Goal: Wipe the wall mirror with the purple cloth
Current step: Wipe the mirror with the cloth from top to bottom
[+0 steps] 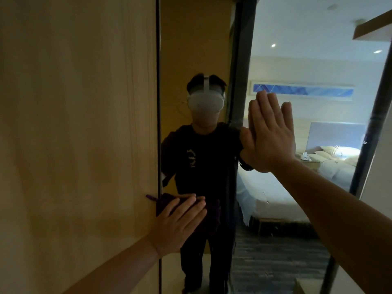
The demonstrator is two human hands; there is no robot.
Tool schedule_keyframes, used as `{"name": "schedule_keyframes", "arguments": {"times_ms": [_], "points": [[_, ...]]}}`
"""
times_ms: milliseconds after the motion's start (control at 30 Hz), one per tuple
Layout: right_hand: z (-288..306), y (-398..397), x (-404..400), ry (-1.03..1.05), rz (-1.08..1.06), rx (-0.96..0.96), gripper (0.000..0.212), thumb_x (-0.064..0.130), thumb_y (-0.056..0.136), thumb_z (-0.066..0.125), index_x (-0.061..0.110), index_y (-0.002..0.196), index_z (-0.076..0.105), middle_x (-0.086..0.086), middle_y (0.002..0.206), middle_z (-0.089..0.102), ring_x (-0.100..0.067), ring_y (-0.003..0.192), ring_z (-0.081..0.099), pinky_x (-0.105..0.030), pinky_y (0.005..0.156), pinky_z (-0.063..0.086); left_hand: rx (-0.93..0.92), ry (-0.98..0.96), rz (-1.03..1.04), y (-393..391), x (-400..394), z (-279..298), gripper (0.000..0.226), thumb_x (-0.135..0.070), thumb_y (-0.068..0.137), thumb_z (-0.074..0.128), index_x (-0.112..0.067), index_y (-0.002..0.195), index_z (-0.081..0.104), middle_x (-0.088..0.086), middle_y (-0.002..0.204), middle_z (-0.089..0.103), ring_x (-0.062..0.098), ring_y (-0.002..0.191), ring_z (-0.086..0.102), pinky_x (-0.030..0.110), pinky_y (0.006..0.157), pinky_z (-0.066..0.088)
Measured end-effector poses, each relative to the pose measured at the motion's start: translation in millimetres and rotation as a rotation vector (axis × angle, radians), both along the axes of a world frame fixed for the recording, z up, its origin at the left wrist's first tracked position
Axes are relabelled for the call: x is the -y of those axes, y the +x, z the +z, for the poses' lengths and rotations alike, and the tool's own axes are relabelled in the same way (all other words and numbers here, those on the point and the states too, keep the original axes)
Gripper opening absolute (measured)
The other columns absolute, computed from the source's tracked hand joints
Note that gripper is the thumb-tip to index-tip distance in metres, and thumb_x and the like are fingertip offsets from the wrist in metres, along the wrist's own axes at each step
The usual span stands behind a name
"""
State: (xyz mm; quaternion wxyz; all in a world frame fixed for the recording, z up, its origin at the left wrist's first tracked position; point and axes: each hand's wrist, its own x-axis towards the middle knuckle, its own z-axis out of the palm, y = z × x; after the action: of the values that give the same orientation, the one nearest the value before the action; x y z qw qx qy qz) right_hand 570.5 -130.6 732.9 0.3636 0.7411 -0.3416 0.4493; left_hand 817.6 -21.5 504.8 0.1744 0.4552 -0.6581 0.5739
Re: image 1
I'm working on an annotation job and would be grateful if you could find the person's right forearm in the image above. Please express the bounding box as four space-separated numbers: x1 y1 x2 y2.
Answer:
271 157 392 294

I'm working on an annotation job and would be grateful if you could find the tall wall mirror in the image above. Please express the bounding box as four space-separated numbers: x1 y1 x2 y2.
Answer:
156 0 392 294

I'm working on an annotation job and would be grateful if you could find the wooden wardrobe door panel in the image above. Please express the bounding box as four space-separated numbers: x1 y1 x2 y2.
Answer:
0 0 160 294

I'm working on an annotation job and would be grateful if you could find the purple cloth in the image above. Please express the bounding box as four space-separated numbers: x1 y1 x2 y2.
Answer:
145 192 222 233

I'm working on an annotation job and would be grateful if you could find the person's left forearm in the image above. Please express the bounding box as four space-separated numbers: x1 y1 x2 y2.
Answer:
62 237 161 294

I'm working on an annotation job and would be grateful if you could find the person's left hand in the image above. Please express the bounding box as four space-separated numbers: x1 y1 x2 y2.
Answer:
150 194 208 259

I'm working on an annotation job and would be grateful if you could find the person's right hand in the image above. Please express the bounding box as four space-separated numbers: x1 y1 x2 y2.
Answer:
240 90 297 174

